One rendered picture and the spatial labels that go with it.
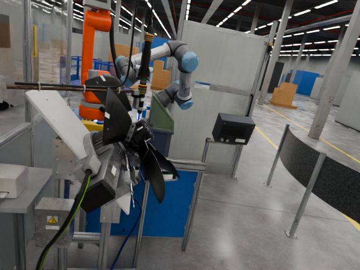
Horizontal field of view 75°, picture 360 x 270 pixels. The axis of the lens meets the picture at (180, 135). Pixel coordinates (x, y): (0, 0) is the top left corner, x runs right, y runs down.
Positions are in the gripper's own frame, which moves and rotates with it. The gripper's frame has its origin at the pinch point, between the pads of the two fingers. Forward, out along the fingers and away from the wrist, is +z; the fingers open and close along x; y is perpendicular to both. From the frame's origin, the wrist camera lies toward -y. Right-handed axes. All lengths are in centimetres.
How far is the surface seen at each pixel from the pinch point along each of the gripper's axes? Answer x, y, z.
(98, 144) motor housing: 16.8, 36.9, 13.5
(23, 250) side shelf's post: 52, 107, 9
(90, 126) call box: 29, 45, -34
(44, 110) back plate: 37.4, 21.6, 20.7
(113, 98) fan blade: 10.3, 11.7, 26.6
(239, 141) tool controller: -76, 43, -36
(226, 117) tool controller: -62, 26, -36
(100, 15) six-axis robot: 90, -55, -390
